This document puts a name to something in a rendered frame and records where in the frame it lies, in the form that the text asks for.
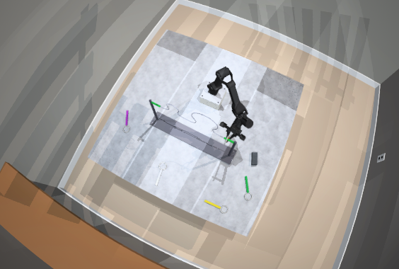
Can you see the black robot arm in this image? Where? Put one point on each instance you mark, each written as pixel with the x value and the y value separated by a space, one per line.
pixel 237 106

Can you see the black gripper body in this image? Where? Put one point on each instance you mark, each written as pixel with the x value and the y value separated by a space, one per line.
pixel 223 124

